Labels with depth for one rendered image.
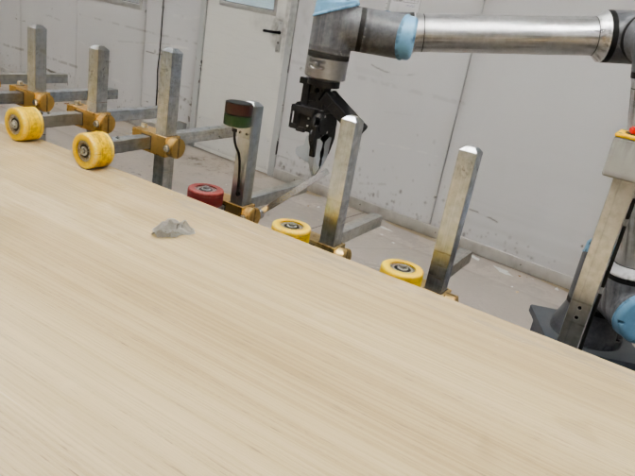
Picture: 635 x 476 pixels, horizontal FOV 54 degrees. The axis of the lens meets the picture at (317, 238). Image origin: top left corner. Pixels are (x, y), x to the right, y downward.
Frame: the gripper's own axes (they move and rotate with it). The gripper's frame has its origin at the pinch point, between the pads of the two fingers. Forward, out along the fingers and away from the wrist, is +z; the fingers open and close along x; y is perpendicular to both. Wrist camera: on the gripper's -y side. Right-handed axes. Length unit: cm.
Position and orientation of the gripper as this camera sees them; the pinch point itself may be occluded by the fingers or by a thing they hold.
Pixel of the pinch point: (317, 170)
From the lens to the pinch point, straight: 141.6
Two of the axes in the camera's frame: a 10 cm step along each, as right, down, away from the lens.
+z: -1.7, 9.2, 3.5
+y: -8.3, -3.2, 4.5
